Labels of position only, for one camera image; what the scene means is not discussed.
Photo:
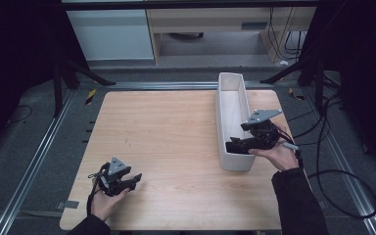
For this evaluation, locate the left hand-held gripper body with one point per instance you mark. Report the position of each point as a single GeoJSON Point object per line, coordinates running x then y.
{"type": "Point", "coordinates": [111, 182]}

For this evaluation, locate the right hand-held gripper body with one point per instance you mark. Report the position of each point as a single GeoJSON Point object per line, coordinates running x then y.
{"type": "Point", "coordinates": [264, 137]}

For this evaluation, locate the white fabric storage box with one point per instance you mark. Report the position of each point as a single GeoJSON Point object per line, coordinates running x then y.
{"type": "Point", "coordinates": [230, 104]}

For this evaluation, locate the person's left hand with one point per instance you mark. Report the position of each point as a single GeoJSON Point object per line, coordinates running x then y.
{"type": "Point", "coordinates": [106, 205]}

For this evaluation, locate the person's right hand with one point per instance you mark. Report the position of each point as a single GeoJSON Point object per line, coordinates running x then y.
{"type": "Point", "coordinates": [284, 156]}

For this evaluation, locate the grey tape piece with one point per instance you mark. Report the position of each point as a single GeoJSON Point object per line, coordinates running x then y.
{"type": "Point", "coordinates": [68, 204]}

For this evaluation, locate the yellow black tape strip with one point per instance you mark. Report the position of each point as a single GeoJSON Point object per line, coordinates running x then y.
{"type": "Point", "coordinates": [295, 94]}
{"type": "Point", "coordinates": [90, 96]}

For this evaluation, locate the black metal stand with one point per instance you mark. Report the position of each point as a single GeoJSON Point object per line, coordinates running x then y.
{"type": "Point", "coordinates": [319, 84]}
{"type": "Point", "coordinates": [58, 88]}

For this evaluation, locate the small white floor object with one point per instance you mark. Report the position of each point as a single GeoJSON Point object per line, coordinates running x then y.
{"type": "Point", "coordinates": [284, 62]}

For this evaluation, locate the dark curtain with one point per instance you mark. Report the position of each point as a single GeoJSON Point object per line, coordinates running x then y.
{"type": "Point", "coordinates": [16, 49]}
{"type": "Point", "coordinates": [365, 65]}

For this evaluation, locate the light wooden desk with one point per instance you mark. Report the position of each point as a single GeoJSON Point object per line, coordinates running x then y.
{"type": "Point", "coordinates": [209, 19]}

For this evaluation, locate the white cabinet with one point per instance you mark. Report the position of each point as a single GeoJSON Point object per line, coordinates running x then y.
{"type": "Point", "coordinates": [111, 36]}

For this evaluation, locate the aluminium floor rail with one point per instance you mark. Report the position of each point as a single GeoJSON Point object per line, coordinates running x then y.
{"type": "Point", "coordinates": [169, 85]}
{"type": "Point", "coordinates": [29, 169]}
{"type": "Point", "coordinates": [342, 163]}

